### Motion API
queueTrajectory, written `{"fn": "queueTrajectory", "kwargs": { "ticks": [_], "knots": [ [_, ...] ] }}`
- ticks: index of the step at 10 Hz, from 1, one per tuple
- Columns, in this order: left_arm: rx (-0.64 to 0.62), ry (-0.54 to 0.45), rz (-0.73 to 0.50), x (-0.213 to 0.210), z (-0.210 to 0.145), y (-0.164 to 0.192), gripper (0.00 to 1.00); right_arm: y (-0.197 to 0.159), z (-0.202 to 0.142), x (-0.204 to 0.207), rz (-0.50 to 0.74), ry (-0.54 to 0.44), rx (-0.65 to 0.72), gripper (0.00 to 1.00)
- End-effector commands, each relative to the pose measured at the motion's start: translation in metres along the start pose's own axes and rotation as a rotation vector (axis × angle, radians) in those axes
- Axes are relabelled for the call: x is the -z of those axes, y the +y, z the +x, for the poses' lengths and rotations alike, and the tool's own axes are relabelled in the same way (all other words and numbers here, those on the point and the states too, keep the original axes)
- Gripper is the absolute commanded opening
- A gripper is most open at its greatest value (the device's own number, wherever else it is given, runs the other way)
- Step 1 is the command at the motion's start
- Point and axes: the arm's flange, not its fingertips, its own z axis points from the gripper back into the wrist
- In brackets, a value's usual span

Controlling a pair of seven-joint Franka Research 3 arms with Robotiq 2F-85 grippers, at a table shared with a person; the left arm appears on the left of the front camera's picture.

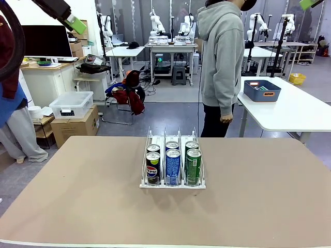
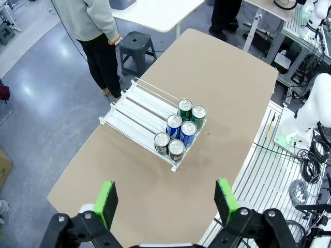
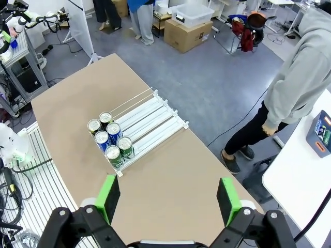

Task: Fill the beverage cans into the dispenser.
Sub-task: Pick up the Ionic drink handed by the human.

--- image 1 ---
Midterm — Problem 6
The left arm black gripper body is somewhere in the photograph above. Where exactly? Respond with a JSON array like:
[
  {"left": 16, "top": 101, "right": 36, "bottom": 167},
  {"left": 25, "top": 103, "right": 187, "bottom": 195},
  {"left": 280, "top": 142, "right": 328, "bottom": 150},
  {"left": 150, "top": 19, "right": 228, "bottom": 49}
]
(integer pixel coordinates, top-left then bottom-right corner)
[{"left": 32, "top": 0, "right": 72, "bottom": 24}]

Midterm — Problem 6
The blue plastic bin orange base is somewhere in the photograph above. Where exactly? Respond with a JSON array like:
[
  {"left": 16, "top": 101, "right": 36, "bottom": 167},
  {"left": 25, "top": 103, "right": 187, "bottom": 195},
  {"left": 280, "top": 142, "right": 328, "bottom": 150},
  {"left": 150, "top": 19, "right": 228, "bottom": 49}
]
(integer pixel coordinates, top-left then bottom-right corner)
[{"left": 244, "top": 80, "right": 282, "bottom": 103}]

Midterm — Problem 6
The grey-sleeved right forearm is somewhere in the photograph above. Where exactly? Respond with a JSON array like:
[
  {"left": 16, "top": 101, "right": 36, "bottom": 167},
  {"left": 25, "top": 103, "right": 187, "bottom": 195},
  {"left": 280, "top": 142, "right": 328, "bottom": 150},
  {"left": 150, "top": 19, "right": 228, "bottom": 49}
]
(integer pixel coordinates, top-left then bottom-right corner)
[{"left": 216, "top": 72, "right": 240, "bottom": 117}]

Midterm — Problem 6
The person's right hand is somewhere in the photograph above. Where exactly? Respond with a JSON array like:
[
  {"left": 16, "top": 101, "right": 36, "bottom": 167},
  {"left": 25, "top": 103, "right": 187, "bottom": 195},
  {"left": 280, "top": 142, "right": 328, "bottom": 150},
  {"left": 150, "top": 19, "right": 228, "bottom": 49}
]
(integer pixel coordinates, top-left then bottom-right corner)
[{"left": 219, "top": 112, "right": 234, "bottom": 124}]

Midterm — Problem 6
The open cardboard box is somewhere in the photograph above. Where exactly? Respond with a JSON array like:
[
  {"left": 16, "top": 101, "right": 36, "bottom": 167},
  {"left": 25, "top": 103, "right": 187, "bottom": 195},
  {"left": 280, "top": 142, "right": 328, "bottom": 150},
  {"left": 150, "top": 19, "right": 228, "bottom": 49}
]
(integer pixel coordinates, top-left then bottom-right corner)
[{"left": 71, "top": 19, "right": 89, "bottom": 41}]

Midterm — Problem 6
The small cardboard box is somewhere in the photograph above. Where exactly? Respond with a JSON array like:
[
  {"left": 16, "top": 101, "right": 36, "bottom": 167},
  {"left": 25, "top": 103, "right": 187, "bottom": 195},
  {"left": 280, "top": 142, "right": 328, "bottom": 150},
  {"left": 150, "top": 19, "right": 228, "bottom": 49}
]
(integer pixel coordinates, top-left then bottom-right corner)
[{"left": 69, "top": 41, "right": 84, "bottom": 58}]

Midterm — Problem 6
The black computer monitor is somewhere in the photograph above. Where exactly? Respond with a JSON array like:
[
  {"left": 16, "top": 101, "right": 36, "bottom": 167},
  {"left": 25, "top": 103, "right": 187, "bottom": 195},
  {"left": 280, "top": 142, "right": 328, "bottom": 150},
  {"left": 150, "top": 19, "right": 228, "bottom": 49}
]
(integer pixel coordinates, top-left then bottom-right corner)
[{"left": 20, "top": 25, "right": 73, "bottom": 58}]

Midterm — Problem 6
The clear box with red contents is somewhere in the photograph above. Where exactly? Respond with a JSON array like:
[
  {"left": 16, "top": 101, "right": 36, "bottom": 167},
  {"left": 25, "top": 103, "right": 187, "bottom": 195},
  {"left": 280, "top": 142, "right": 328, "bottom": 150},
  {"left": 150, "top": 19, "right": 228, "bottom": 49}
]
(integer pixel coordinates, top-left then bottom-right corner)
[{"left": 85, "top": 53, "right": 106, "bottom": 66}]

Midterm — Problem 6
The wooden shelf table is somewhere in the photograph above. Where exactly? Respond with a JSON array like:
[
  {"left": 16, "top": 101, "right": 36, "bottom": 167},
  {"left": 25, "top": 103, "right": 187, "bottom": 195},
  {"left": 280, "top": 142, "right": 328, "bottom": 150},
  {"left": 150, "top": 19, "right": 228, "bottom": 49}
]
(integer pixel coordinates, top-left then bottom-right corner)
[{"left": 254, "top": 41, "right": 319, "bottom": 65}]

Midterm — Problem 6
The grey laptop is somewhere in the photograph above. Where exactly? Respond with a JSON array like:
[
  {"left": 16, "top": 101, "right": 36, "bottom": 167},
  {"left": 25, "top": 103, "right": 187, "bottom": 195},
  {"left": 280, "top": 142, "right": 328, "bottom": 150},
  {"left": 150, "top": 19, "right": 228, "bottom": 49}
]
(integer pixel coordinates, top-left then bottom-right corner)
[{"left": 111, "top": 34, "right": 128, "bottom": 47}]

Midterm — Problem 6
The dark red bag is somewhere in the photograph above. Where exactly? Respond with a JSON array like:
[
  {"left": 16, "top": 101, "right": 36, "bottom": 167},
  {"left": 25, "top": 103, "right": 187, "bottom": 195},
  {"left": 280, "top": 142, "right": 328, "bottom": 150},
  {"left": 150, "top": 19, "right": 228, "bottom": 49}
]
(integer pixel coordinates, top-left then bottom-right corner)
[{"left": 317, "top": 35, "right": 330, "bottom": 57}]

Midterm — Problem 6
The black bag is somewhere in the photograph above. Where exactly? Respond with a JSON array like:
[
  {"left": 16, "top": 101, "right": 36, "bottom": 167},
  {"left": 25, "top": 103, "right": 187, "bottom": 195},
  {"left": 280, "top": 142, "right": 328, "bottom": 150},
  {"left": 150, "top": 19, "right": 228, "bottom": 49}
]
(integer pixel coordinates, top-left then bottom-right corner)
[{"left": 76, "top": 63, "right": 112, "bottom": 74}]

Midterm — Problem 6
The thick black tripod pole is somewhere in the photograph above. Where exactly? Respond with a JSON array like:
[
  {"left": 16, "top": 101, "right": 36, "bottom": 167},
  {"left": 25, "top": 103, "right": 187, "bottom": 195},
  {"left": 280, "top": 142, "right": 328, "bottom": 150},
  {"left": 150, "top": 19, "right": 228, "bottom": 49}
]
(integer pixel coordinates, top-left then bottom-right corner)
[{"left": 269, "top": 14, "right": 290, "bottom": 78}]

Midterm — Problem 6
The small wooden side table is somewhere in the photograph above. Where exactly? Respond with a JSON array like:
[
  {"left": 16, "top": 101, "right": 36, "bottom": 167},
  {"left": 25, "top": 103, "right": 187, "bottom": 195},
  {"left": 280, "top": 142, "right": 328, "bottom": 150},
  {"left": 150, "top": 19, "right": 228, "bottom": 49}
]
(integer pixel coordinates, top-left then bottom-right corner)
[{"left": 73, "top": 69, "right": 109, "bottom": 102}]

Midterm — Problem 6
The black face mask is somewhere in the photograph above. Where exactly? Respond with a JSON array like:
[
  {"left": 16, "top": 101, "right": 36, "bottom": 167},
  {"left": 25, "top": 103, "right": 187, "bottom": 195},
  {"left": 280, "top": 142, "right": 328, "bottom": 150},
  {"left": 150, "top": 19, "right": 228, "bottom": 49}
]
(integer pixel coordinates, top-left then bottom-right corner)
[{"left": 239, "top": 0, "right": 258, "bottom": 11}]

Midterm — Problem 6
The white background table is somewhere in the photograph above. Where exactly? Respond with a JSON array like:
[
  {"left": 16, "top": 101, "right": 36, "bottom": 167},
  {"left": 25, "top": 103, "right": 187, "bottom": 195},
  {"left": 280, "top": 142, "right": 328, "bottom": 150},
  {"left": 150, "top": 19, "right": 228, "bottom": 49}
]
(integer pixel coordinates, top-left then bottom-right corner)
[{"left": 243, "top": 46, "right": 284, "bottom": 77}]

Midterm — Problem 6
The white cabinet desk wooden top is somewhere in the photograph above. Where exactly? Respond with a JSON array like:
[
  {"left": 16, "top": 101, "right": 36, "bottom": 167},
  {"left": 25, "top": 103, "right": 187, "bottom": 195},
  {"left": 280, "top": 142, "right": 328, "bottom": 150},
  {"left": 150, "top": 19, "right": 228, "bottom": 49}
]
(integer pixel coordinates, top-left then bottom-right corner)
[{"left": 20, "top": 56, "right": 87, "bottom": 107}]

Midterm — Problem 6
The yellow plastic basket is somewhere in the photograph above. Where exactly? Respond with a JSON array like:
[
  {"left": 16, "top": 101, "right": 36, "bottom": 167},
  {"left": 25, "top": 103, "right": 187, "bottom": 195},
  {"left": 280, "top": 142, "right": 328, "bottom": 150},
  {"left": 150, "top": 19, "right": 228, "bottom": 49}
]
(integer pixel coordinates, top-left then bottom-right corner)
[{"left": 289, "top": 73, "right": 307, "bottom": 86}]

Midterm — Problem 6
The clear plastic storage box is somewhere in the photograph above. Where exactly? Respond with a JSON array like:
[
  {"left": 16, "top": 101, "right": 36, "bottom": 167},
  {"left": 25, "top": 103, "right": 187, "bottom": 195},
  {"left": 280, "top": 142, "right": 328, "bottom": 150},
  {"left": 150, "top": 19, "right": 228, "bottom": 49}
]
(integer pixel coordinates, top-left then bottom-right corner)
[{"left": 49, "top": 91, "right": 94, "bottom": 120}]

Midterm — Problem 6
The thin black tripod stand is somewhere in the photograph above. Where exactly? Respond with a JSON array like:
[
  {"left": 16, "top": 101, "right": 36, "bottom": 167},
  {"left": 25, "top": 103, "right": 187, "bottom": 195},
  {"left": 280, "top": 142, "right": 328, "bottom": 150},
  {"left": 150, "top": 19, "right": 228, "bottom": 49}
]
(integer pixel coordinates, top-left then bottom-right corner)
[{"left": 244, "top": 13, "right": 260, "bottom": 77}]

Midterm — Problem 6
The red jacket and backpack pile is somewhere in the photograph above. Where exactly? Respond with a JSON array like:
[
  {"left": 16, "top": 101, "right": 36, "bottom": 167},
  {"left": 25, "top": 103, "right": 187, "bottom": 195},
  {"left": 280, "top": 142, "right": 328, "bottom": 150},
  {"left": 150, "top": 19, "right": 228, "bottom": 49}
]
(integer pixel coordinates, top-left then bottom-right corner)
[{"left": 105, "top": 69, "right": 146, "bottom": 116}]

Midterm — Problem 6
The computer with green light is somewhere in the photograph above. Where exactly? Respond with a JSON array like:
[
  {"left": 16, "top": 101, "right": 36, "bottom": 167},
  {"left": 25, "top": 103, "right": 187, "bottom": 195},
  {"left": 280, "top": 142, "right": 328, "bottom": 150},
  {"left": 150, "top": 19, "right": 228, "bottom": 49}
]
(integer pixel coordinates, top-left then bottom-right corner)
[{"left": 154, "top": 53, "right": 172, "bottom": 76}]

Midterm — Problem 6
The white workbench with robots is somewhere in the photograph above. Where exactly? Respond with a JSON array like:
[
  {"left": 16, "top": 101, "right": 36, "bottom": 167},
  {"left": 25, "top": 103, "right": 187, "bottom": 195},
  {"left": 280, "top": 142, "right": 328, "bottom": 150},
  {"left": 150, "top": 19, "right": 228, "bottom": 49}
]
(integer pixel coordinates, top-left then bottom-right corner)
[{"left": 144, "top": 42, "right": 199, "bottom": 87}]

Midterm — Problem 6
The white paper roll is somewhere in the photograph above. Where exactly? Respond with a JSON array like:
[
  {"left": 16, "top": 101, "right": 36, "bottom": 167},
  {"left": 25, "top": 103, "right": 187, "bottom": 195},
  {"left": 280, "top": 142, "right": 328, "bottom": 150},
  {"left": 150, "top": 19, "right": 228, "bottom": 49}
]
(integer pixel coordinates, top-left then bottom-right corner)
[{"left": 28, "top": 105, "right": 44, "bottom": 120}]

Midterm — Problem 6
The person in grey hoodie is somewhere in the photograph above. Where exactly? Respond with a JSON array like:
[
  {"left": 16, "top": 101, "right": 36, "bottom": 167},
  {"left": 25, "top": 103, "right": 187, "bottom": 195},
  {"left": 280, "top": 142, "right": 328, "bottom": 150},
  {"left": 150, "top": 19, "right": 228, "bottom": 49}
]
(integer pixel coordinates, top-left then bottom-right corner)
[{"left": 197, "top": 0, "right": 245, "bottom": 138}]

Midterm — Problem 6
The small wooden stand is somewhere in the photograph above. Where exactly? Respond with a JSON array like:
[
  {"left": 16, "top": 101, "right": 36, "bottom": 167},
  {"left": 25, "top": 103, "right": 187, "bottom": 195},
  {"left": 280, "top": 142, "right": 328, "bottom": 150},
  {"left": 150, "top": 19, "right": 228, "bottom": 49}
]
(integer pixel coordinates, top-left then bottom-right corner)
[{"left": 33, "top": 115, "right": 55, "bottom": 150}]

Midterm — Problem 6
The large cardboard box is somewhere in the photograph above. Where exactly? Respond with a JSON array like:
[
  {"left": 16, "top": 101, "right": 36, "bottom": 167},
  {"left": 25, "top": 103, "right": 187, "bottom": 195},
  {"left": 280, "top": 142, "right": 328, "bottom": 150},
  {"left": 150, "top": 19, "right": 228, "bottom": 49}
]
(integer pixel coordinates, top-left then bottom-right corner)
[{"left": 50, "top": 104, "right": 100, "bottom": 149}]

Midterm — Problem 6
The black metal chair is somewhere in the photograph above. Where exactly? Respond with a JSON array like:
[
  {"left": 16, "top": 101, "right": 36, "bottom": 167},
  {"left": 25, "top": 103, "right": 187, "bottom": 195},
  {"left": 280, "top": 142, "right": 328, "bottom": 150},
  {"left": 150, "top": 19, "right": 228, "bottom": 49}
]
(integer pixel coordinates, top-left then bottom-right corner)
[{"left": 102, "top": 90, "right": 135, "bottom": 126}]

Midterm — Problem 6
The large white table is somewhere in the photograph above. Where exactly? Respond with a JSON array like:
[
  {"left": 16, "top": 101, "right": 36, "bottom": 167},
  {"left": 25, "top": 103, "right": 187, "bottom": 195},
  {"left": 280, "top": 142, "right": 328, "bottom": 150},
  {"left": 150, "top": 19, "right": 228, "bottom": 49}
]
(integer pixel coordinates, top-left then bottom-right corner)
[{"left": 237, "top": 76, "right": 331, "bottom": 145}]

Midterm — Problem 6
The grey plastic stool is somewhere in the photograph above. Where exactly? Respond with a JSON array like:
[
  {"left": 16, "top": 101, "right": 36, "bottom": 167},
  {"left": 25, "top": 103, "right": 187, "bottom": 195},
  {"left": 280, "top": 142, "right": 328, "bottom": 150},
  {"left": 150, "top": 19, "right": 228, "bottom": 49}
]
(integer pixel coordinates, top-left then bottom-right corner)
[{"left": 171, "top": 65, "right": 187, "bottom": 86}]

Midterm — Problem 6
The person in maroon sweater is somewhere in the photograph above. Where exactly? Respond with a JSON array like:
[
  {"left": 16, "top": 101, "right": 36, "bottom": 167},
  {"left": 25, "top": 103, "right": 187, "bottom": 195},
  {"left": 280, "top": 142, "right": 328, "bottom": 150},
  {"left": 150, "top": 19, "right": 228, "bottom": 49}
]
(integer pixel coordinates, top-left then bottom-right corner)
[{"left": 0, "top": 15, "right": 49, "bottom": 164}]

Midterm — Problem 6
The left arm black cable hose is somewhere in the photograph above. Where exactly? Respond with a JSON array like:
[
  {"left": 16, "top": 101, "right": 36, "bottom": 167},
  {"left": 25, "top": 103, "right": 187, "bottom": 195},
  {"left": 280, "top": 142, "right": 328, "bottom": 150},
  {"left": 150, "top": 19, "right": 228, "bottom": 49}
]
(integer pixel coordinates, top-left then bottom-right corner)
[{"left": 0, "top": 0, "right": 26, "bottom": 82}]

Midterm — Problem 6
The white wire can dispenser rack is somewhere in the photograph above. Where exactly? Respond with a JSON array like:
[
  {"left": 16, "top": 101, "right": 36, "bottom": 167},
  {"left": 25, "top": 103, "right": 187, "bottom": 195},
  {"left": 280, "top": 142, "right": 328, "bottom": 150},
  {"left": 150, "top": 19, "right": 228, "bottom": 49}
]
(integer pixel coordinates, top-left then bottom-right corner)
[{"left": 139, "top": 126, "right": 207, "bottom": 189}]

